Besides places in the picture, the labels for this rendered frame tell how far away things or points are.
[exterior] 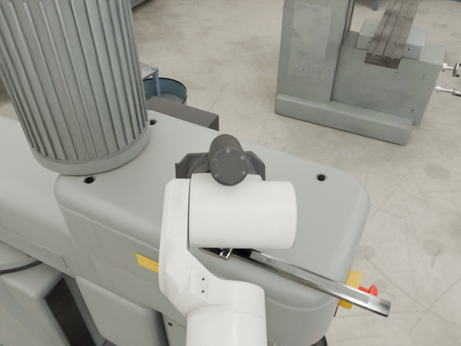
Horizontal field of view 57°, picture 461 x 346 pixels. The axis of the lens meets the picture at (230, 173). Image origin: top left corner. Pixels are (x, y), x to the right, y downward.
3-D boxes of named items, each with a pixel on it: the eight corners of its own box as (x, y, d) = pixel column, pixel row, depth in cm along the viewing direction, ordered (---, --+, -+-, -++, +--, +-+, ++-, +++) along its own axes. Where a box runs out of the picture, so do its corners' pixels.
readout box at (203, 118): (223, 172, 123) (221, 111, 109) (207, 192, 117) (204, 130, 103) (164, 152, 130) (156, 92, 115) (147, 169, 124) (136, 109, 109)
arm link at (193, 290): (254, 202, 46) (261, 332, 38) (170, 200, 45) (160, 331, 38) (261, 167, 40) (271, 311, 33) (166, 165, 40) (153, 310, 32)
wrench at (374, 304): (392, 298, 51) (394, 294, 51) (385, 326, 49) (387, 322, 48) (213, 229, 59) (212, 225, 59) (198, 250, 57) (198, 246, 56)
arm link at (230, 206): (274, 229, 50) (293, 272, 39) (183, 228, 50) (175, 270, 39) (280, 133, 48) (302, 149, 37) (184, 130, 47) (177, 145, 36)
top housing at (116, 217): (361, 239, 78) (382, 176, 67) (314, 369, 61) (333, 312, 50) (148, 162, 94) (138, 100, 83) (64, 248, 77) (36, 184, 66)
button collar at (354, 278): (357, 287, 71) (365, 266, 67) (348, 317, 67) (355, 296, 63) (346, 282, 71) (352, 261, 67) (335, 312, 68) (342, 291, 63)
